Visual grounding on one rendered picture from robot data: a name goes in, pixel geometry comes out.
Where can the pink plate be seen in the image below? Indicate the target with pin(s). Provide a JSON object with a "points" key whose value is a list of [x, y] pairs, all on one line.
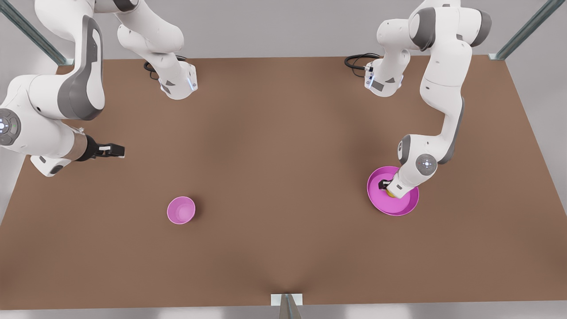
{"points": [[393, 204]]}

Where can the silver frame post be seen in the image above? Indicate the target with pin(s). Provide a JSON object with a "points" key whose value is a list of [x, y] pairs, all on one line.
{"points": [[525, 30], [33, 32], [289, 306]]}

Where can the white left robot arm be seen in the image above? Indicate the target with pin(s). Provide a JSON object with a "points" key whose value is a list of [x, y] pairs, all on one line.
{"points": [[445, 66]]}

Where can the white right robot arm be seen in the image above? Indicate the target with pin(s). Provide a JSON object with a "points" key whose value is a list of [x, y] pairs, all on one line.
{"points": [[82, 84]]}

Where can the pink bowl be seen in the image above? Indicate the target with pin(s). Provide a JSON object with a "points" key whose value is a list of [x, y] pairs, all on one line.
{"points": [[181, 210]]}

